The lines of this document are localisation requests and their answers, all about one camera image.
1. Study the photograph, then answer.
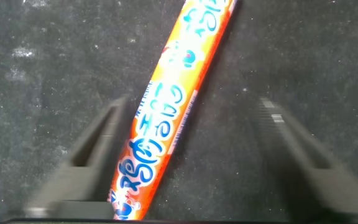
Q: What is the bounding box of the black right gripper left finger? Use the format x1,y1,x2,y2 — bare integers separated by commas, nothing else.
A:
25,95,131,219

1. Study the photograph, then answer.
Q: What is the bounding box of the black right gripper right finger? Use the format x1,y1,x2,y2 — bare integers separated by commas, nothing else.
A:
254,97,358,222

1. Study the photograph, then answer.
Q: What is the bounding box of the orange sausage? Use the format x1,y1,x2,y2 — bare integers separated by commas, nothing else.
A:
107,0,239,221

